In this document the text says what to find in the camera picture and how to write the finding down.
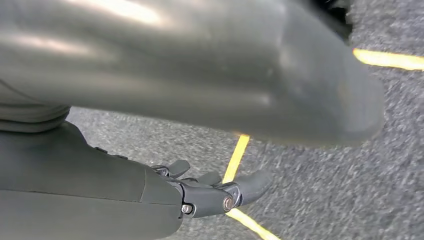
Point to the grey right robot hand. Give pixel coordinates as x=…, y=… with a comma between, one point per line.
x=82, y=198

